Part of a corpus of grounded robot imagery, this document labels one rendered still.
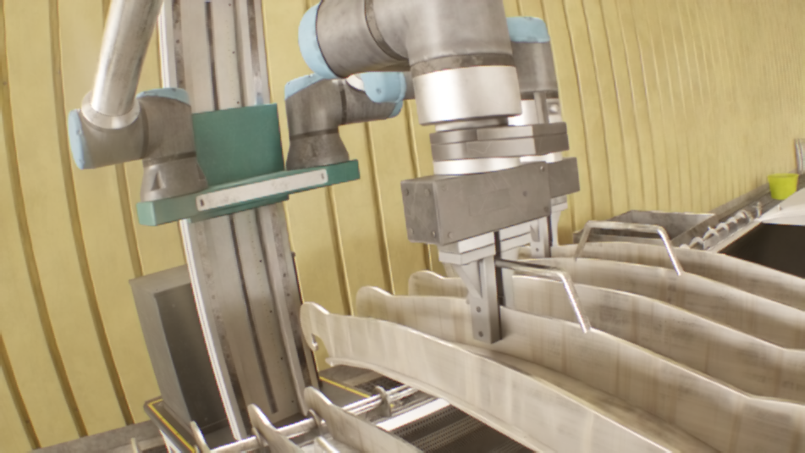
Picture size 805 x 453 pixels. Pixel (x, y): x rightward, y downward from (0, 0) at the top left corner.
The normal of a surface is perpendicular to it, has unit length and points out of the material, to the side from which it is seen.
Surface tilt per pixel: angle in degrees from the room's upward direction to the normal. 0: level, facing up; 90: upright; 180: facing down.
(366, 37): 119
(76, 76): 90
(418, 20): 90
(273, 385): 90
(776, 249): 100
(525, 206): 90
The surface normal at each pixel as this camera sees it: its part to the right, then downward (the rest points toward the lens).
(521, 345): -0.83, 0.20
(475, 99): 0.01, 0.15
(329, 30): -0.64, 0.28
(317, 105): 0.31, 0.15
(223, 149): 0.69, 0.03
